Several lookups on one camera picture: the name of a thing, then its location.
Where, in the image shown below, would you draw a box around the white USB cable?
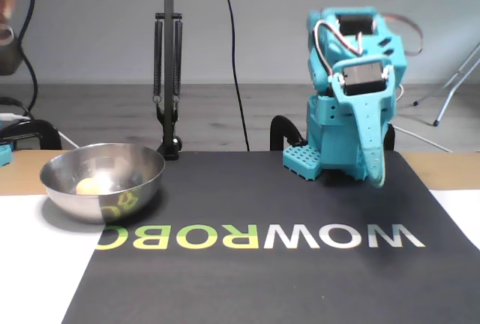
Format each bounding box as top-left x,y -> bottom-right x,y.
395,125 -> 453,152

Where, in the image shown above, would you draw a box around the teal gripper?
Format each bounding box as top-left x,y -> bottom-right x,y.
329,59 -> 395,189

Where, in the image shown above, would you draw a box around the wooden ball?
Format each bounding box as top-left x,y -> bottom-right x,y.
76,177 -> 102,196

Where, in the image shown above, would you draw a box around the blue cable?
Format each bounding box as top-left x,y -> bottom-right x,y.
16,0 -> 41,119

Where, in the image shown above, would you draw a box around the person hand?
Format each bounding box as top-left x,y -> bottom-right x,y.
0,0 -> 17,22

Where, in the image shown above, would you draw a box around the white folding stand legs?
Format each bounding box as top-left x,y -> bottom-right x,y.
412,42 -> 480,127

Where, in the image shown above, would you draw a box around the red white servo wire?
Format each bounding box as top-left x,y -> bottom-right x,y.
313,19 -> 341,77
385,12 -> 424,57
322,19 -> 365,57

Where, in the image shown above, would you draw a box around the metal bowl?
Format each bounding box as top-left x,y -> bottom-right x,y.
39,142 -> 166,225

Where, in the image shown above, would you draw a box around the black WOWROBO printed mat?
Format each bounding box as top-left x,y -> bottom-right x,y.
61,150 -> 480,324

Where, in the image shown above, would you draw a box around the black table clamp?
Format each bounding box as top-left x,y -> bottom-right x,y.
269,115 -> 308,152
0,119 -> 64,151
384,123 -> 396,152

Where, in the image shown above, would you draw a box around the thin black hanging cable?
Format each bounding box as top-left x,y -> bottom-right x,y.
220,0 -> 251,152

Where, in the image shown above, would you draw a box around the small teal printed part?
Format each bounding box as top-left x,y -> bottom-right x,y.
0,142 -> 14,168

